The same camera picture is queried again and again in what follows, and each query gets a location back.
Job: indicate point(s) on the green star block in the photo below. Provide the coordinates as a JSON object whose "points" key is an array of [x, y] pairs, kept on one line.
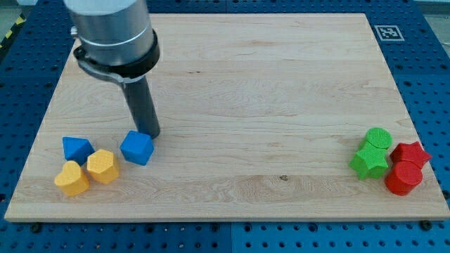
{"points": [[369, 161]]}

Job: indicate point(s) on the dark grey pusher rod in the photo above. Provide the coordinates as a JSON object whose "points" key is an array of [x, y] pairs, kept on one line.
{"points": [[141, 106]]}

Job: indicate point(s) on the red cylinder block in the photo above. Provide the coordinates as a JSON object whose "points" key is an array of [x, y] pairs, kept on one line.
{"points": [[403, 178]]}

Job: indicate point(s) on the white fiducial marker tag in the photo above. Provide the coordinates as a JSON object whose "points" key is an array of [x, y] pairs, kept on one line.
{"points": [[389, 33]]}

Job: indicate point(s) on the wooden board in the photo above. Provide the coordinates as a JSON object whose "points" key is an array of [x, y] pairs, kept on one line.
{"points": [[260, 116]]}

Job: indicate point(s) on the yellow hexagon block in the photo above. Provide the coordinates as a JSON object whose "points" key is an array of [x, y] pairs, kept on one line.
{"points": [[103, 166]]}

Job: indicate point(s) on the green cylinder block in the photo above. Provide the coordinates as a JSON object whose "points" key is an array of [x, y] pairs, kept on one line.
{"points": [[377, 137]]}

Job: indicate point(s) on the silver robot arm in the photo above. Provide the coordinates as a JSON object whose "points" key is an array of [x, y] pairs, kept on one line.
{"points": [[113, 32]]}

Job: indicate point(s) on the yellow heart block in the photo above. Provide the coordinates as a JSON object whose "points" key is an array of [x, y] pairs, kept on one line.
{"points": [[72, 179]]}

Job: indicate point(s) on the blue triangular block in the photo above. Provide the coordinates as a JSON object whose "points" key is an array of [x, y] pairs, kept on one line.
{"points": [[77, 149]]}

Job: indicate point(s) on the red star block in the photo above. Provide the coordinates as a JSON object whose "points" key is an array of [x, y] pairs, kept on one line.
{"points": [[410, 152]]}

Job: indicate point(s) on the blue cube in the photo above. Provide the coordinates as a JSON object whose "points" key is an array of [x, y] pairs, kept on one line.
{"points": [[137, 148]]}

